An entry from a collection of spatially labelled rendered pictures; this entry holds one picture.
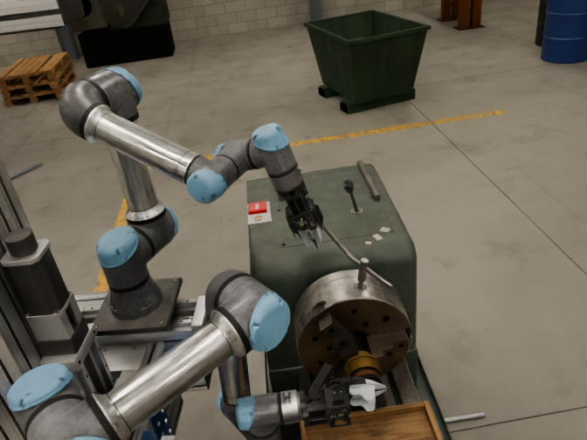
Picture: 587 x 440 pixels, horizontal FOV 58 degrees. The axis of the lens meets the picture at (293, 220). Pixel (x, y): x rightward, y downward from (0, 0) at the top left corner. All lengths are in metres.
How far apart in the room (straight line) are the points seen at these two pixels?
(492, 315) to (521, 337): 0.21
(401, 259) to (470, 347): 1.55
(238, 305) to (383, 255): 0.56
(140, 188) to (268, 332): 0.62
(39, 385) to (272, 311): 0.46
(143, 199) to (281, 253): 0.42
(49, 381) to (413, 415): 0.93
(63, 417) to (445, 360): 2.20
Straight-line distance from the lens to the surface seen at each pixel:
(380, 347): 1.43
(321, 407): 1.31
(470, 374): 2.89
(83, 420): 1.05
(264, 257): 1.52
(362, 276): 1.37
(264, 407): 1.32
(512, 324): 3.19
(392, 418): 1.56
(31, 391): 1.14
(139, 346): 1.63
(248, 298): 1.11
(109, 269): 1.51
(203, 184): 1.15
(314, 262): 1.50
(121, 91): 1.42
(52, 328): 1.36
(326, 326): 1.36
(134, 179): 1.50
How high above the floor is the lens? 2.11
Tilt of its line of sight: 31 degrees down
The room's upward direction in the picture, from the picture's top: 8 degrees counter-clockwise
